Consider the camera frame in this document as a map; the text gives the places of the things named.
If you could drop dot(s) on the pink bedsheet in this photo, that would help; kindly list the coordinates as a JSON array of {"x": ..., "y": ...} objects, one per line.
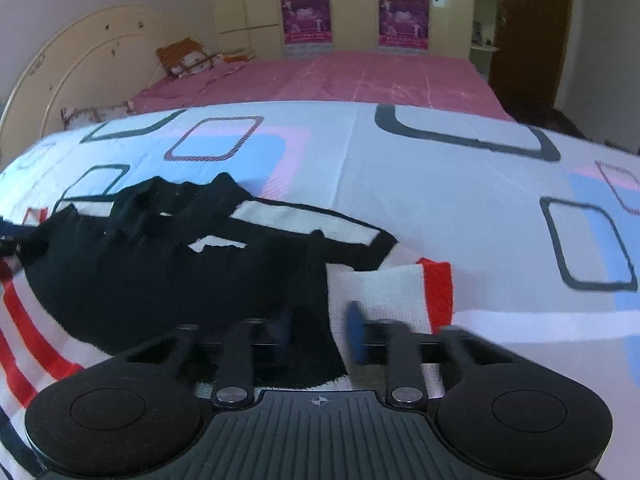
[{"x": 375, "y": 80}]

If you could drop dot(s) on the purple wall poster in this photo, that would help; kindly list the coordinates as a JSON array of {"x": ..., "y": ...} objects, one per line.
[
  {"x": 404, "y": 21},
  {"x": 306, "y": 22}
]

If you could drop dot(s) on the patterned light bedsheet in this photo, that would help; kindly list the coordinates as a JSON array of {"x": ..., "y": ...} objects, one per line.
[{"x": 450, "y": 185}]

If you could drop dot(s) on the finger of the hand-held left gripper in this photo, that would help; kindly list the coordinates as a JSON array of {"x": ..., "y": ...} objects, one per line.
[{"x": 9, "y": 231}]

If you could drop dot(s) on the dark shelf ornament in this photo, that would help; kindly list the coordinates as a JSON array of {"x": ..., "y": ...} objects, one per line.
[{"x": 481, "y": 34}]

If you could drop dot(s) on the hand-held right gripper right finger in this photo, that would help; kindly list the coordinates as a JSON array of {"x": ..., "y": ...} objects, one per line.
[{"x": 356, "y": 334}]

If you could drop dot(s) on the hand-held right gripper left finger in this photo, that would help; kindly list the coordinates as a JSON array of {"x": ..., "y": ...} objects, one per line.
[{"x": 283, "y": 329}]

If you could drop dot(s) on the cream round headboard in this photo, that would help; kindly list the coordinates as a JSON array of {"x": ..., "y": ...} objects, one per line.
[{"x": 80, "y": 60}]

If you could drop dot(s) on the brown wooden door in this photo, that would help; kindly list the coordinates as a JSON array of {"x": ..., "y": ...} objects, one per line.
[{"x": 532, "y": 30}]

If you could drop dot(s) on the white patterned pillow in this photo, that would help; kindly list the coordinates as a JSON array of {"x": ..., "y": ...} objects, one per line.
[{"x": 95, "y": 114}]

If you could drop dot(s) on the striped cartoon sweater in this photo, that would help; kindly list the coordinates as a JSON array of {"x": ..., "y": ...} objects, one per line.
[{"x": 175, "y": 270}]

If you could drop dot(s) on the orange patterned pillow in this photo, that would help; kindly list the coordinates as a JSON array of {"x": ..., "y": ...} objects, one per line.
[{"x": 192, "y": 59}]

